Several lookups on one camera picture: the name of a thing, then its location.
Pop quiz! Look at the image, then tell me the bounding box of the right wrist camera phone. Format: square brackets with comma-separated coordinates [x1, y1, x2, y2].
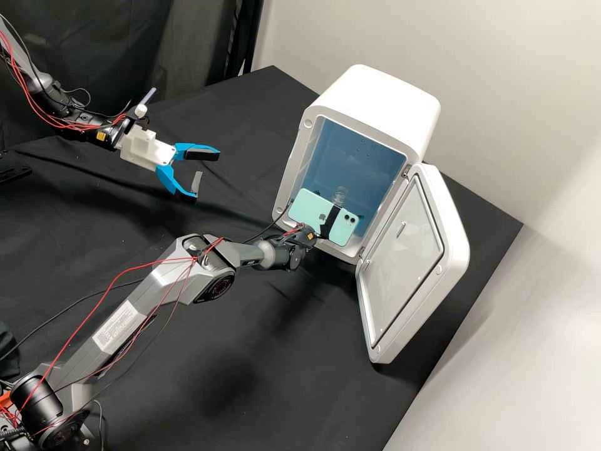
[287, 188, 365, 247]

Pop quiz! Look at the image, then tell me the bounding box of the white incubator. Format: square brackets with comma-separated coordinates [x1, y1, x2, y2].
[271, 64, 442, 264]

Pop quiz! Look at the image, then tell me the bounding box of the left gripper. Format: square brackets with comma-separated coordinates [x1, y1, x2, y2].
[117, 127, 221, 204]

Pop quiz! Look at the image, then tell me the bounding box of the black platform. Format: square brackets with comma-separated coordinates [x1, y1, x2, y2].
[0, 149, 34, 185]

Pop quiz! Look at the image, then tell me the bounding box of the incubator door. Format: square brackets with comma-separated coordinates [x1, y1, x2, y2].
[354, 161, 471, 365]

